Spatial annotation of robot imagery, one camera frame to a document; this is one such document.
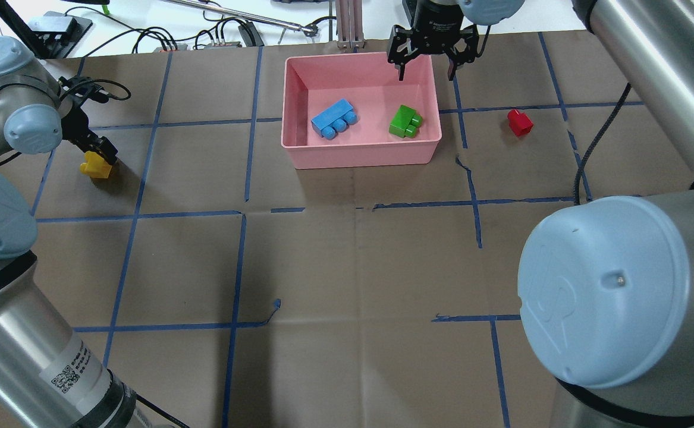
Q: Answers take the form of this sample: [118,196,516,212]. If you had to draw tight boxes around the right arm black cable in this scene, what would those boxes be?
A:
[571,83,633,206]

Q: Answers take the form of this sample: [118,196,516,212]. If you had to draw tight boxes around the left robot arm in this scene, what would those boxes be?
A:
[0,36,151,427]

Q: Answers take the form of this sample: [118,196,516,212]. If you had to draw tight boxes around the green toy block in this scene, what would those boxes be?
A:
[388,105,423,138]

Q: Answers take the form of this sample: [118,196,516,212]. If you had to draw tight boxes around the blue toy block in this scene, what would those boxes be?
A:
[310,99,359,140]

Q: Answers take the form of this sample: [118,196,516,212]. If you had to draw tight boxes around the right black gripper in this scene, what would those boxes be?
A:
[388,1,479,81]

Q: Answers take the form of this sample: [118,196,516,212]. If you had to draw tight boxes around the aluminium frame post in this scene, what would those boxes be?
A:
[335,0,365,51]

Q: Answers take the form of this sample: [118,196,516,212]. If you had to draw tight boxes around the yellow toy block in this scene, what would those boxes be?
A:
[80,151,113,180]

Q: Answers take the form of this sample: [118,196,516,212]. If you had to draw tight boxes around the red toy block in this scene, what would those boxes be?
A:
[507,109,534,137]

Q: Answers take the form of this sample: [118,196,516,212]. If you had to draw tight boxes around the pink plastic box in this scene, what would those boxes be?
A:
[281,52,442,170]

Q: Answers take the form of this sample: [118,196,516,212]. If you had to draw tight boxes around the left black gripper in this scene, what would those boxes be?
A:
[58,77,118,165]

